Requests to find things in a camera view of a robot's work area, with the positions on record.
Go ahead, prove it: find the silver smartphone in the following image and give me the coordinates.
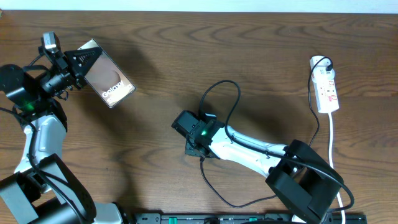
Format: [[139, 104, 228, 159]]
[[79, 39, 136, 108]]

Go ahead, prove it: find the black USB charging cable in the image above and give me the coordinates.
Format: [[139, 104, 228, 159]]
[[199, 55, 334, 208]]

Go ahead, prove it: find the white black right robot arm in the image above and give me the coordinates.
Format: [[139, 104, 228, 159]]
[[172, 110, 343, 223]]

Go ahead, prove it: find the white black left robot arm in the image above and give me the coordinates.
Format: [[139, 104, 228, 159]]
[[1, 45, 134, 223]]

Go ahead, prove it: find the white USB charger adapter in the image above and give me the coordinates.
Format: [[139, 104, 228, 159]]
[[310, 57, 335, 83]]

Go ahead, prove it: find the white power strip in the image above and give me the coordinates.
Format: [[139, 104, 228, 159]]
[[309, 55, 340, 114]]

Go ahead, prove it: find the white power strip cord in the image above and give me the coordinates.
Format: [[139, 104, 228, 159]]
[[328, 112, 346, 224]]

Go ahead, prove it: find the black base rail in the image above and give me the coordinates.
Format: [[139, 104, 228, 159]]
[[133, 212, 368, 224]]

